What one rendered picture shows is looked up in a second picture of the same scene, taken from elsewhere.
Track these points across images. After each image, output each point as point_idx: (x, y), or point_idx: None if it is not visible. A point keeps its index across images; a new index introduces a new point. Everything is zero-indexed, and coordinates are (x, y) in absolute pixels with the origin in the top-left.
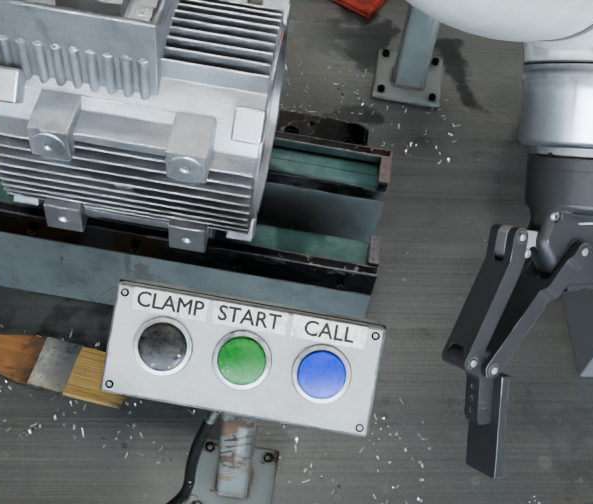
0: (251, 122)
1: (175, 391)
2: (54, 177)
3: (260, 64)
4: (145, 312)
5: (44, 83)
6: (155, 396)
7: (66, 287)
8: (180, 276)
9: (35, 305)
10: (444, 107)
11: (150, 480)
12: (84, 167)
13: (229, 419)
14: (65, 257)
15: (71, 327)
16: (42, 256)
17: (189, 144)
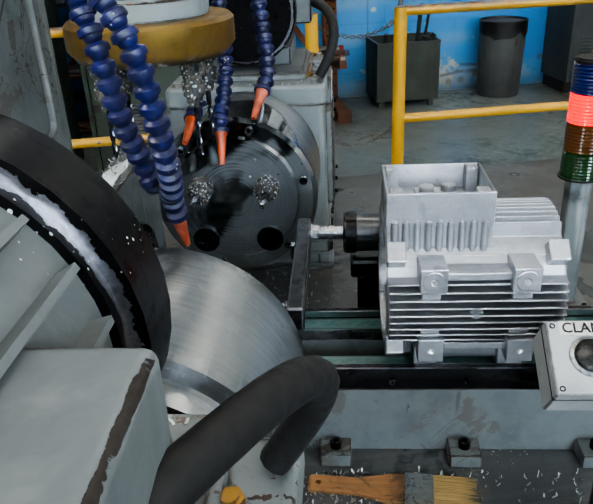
0: (562, 246)
1: None
2: (429, 314)
3: (553, 216)
4: (570, 336)
5: (417, 252)
6: None
7: (405, 437)
8: (497, 403)
9: (383, 456)
10: None
11: None
12: (453, 300)
13: None
14: (411, 404)
15: (416, 466)
16: (393, 408)
17: (528, 264)
